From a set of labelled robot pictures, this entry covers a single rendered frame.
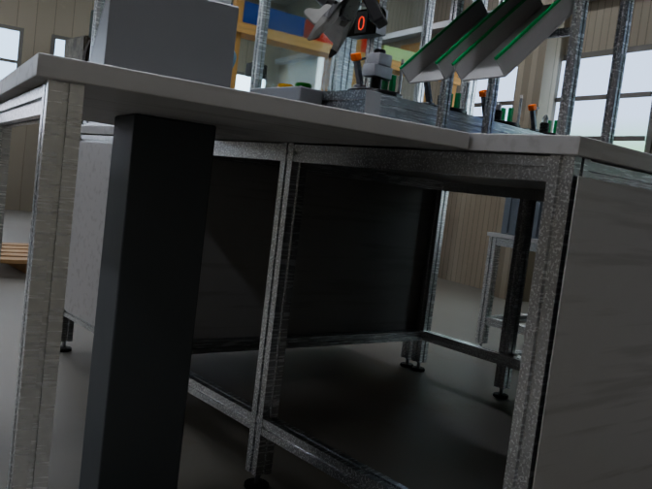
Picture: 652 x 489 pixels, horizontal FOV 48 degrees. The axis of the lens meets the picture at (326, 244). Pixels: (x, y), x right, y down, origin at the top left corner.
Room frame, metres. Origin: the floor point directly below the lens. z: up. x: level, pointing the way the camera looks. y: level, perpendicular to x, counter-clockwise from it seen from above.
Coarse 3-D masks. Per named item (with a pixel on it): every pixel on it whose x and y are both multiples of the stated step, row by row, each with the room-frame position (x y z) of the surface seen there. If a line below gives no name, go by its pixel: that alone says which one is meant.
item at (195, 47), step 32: (128, 0) 1.29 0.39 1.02; (160, 0) 1.32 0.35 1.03; (192, 0) 1.35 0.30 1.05; (128, 32) 1.30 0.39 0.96; (160, 32) 1.32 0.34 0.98; (192, 32) 1.35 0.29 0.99; (224, 32) 1.38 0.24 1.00; (128, 64) 1.30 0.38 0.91; (160, 64) 1.33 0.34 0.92; (192, 64) 1.36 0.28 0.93; (224, 64) 1.39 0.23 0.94
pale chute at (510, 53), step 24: (528, 0) 1.60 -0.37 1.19; (504, 24) 1.57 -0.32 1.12; (528, 24) 1.57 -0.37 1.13; (552, 24) 1.47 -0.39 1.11; (480, 48) 1.54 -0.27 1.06; (504, 48) 1.54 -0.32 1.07; (528, 48) 1.44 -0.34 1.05; (456, 72) 1.52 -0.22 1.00; (480, 72) 1.50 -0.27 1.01; (504, 72) 1.41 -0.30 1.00
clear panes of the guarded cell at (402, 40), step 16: (240, 0) 3.12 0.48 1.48; (256, 0) 3.17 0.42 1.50; (400, 0) 3.28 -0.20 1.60; (416, 0) 3.20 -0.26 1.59; (240, 16) 3.12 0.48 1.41; (256, 16) 3.18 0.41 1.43; (400, 16) 3.27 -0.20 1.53; (416, 16) 3.19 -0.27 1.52; (240, 32) 3.13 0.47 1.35; (400, 32) 3.26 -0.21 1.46; (416, 32) 3.19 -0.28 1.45; (240, 48) 3.14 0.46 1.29; (384, 48) 3.33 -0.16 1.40; (400, 48) 3.25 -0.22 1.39; (416, 48) 3.18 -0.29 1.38; (240, 64) 3.14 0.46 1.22; (400, 64) 3.24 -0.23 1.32; (240, 80) 3.15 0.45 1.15
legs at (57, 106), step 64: (0, 128) 1.66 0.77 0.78; (64, 128) 0.96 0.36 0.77; (128, 128) 1.38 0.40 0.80; (192, 128) 1.40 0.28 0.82; (0, 192) 1.66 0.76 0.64; (64, 192) 0.95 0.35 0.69; (128, 192) 1.34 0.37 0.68; (192, 192) 1.41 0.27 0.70; (0, 256) 1.67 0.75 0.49; (64, 256) 0.96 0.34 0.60; (128, 256) 1.35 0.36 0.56; (192, 256) 1.41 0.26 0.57; (128, 320) 1.36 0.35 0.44; (192, 320) 1.42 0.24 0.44; (128, 384) 1.36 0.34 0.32; (128, 448) 1.37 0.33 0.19
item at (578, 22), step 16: (576, 0) 1.47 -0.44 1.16; (624, 0) 1.58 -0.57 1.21; (576, 16) 1.47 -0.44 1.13; (624, 16) 1.58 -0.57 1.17; (576, 32) 1.47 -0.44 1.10; (624, 32) 1.57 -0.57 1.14; (576, 48) 1.46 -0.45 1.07; (624, 48) 1.58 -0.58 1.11; (576, 64) 1.47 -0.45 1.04; (624, 64) 1.58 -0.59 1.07; (448, 80) 1.71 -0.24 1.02; (496, 80) 1.82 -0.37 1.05; (576, 80) 1.47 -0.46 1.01; (448, 96) 1.72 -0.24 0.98; (496, 96) 1.83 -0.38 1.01; (608, 96) 1.58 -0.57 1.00; (448, 112) 1.72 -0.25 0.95; (560, 112) 1.48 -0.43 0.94; (608, 112) 1.58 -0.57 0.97; (560, 128) 1.47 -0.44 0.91; (608, 128) 1.58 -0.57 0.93
